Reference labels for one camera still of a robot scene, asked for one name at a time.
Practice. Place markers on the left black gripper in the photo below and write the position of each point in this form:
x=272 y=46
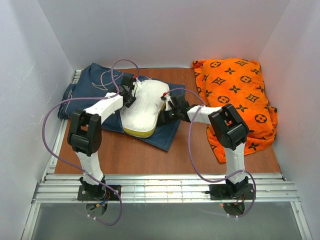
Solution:
x=130 y=83

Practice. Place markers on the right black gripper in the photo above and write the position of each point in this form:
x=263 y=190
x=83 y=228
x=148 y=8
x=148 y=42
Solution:
x=166 y=115

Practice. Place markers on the white pillow yellow edge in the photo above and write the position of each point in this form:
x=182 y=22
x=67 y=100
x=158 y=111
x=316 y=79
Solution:
x=140 y=119

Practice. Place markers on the dark blue pillowcase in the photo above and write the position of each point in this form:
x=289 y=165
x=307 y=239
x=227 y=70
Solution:
x=94 y=81

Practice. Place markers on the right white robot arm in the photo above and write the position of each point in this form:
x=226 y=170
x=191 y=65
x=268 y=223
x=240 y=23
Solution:
x=229 y=128

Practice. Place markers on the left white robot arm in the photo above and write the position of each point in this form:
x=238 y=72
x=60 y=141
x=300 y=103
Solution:
x=85 y=131

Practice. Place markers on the orange patterned blanket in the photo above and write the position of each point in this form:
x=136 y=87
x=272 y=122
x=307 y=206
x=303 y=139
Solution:
x=239 y=82

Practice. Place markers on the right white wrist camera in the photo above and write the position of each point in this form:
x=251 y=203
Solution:
x=168 y=104

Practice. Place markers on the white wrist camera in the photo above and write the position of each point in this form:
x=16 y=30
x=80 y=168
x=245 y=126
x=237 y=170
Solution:
x=138 y=87
x=168 y=104

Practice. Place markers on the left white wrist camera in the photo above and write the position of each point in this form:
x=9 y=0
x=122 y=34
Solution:
x=138 y=87

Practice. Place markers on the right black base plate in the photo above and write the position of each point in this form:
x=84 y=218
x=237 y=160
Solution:
x=223 y=192

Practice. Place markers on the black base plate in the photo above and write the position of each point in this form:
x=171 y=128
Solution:
x=96 y=193
x=223 y=192

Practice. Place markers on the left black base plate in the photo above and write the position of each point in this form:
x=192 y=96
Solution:
x=96 y=193

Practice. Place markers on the aluminium rail frame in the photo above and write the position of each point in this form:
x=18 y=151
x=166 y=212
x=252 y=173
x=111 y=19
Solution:
x=165 y=189

